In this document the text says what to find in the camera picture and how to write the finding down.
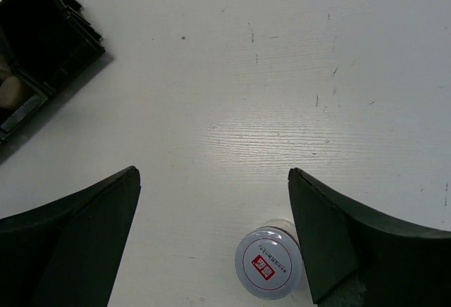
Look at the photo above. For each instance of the white lid brown sauce jar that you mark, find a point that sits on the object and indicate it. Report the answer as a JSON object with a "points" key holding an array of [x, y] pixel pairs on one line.
{"points": [[268, 260]]}

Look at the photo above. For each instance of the black three-compartment organizer tray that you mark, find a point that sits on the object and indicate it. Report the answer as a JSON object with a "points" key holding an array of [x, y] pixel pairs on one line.
{"points": [[47, 44]]}

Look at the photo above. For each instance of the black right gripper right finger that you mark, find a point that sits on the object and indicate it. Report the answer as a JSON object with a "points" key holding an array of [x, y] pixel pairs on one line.
{"points": [[355, 255]]}

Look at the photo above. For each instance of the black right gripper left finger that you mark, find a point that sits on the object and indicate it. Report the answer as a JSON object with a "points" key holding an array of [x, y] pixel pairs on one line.
{"points": [[67, 252]]}

